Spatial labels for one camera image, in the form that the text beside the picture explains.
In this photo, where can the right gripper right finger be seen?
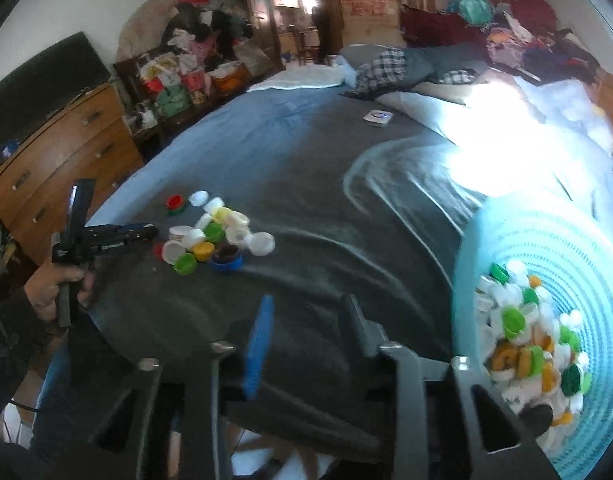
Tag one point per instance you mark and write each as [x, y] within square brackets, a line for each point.
[391, 374]

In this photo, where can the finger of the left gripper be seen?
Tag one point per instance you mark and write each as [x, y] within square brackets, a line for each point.
[99, 245]
[131, 231]

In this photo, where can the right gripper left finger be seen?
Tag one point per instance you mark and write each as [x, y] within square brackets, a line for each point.
[220, 373]

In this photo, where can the person left hand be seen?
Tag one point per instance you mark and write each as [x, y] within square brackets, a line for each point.
[43, 287]

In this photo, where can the wooden dresser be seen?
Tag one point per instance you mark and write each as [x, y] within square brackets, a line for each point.
[88, 139]

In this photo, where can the red bottle cap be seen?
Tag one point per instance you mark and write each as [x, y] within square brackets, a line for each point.
[175, 202]

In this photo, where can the light green bottle cap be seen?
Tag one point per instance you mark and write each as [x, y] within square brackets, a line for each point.
[185, 264]

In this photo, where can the yellow bottle cap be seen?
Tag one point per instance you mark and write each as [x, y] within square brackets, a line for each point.
[203, 251]

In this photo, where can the blue cap with brown cap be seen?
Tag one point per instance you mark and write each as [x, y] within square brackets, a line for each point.
[227, 259]

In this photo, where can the white QR cap in pile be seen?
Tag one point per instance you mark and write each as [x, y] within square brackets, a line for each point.
[238, 236]

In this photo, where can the black television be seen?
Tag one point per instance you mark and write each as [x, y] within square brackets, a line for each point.
[45, 84]

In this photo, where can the grey blue bed blanket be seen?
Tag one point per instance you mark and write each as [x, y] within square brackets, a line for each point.
[374, 212]

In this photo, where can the teal plastic basket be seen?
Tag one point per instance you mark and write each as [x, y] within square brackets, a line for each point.
[532, 315]

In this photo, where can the pile of bags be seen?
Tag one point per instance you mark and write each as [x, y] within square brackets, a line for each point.
[179, 56]

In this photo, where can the person in dark clothes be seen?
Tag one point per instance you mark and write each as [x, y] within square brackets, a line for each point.
[321, 20]

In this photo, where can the white small device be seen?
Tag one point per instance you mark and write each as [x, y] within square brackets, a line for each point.
[378, 118]

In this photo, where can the white duvet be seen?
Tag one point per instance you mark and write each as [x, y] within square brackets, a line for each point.
[513, 138]

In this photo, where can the plaid shirt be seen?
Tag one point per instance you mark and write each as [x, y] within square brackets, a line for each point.
[381, 75]

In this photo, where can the cardboard box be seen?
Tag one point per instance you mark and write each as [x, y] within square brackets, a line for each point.
[372, 22]

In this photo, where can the pile of clothes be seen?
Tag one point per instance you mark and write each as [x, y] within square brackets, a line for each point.
[521, 36]

